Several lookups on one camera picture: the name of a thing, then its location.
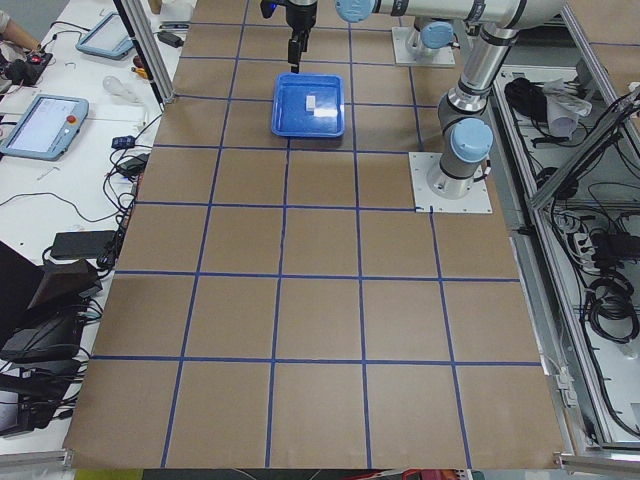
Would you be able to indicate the blue plastic tray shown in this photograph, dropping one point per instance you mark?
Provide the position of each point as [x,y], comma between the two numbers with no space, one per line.
[291,119]

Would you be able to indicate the black power adapter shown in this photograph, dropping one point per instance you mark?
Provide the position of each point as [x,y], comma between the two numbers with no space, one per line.
[170,39]

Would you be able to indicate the yellow screwdriver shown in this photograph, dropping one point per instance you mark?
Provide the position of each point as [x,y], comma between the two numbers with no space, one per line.
[141,72]

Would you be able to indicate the teach pendant far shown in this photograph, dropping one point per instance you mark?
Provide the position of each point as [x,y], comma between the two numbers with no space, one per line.
[107,39]

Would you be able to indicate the teach pendant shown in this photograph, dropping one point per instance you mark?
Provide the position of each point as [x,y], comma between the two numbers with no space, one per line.
[47,128]
[107,39]

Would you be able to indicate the small blue device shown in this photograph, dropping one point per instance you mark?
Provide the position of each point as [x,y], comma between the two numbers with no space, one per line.
[123,142]

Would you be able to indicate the brown paper table mat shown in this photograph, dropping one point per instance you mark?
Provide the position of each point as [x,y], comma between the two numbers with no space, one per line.
[280,303]

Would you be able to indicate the teach pendant near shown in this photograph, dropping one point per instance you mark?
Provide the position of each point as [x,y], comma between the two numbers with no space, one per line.
[47,128]

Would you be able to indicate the aluminium frame post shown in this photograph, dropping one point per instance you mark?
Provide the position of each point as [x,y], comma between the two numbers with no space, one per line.
[139,29]

